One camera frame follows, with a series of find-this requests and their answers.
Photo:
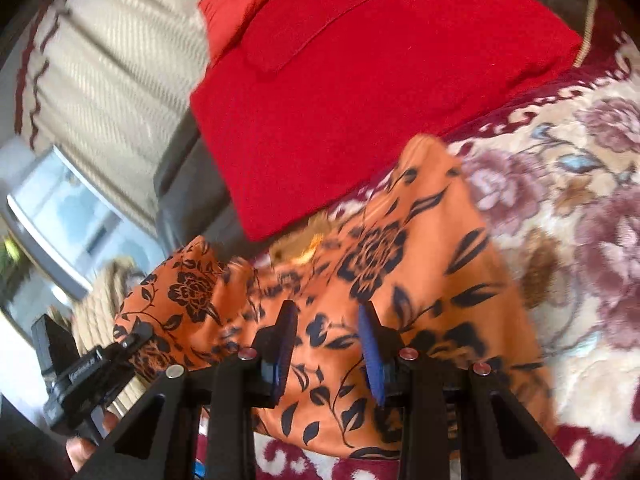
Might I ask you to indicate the silver refrigerator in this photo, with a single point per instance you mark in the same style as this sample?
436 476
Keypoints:
70 229

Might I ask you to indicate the beige dotted curtain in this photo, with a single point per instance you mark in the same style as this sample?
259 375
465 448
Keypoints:
107 82

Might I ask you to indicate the large red cushion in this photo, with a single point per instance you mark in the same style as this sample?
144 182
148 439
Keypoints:
315 97

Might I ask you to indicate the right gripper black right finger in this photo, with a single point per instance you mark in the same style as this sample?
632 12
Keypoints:
448 409

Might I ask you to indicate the floral plush sofa blanket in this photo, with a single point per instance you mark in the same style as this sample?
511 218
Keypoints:
517 245

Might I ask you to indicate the person's left hand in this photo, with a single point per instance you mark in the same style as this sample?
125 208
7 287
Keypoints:
79 450

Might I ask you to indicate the dark brown leather sofa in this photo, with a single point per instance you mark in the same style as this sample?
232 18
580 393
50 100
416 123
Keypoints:
193 199

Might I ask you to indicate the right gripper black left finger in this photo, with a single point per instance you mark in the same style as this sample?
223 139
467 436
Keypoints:
158 438

